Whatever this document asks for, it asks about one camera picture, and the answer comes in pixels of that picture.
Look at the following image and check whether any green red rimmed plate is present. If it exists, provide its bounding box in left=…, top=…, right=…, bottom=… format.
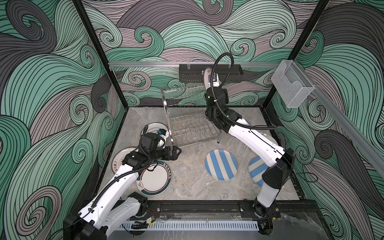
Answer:
left=136, top=162, right=172, bottom=196

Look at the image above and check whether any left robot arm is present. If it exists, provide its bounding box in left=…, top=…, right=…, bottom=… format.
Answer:
left=63, top=146, right=182, bottom=240

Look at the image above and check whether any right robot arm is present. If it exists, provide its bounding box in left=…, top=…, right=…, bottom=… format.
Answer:
left=205, top=87, right=296, bottom=219

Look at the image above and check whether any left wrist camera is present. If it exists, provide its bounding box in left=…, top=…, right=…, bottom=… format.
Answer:
left=141, top=129, right=168, bottom=151

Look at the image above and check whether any clear acrylic wall holder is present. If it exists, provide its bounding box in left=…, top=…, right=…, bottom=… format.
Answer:
left=271, top=60, right=315, bottom=109

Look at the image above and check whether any white slotted cable duct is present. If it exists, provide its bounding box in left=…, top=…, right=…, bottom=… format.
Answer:
left=116, top=220, right=260, bottom=232

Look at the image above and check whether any blue striped plate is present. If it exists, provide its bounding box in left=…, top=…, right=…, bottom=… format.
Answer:
left=248, top=157, right=269, bottom=187
left=205, top=149, right=239, bottom=181

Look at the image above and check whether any orange sunburst plate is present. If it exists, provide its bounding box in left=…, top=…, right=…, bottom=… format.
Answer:
left=111, top=147, right=138, bottom=174
left=203, top=67, right=212, bottom=90

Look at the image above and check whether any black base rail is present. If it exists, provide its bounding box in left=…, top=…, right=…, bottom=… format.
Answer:
left=144, top=200, right=319, bottom=216

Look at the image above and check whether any black wall shelf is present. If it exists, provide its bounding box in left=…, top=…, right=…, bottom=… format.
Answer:
left=178, top=63, right=244, bottom=84

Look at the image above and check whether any steel wire dish rack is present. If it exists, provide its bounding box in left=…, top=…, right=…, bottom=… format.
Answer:
left=161, top=84, right=221, bottom=148

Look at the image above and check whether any cream floral plate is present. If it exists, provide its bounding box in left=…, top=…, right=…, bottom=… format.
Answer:
left=260, top=132, right=278, bottom=145

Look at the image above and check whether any white plate black outline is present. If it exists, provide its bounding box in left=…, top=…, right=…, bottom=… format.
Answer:
left=147, top=123, right=170, bottom=148

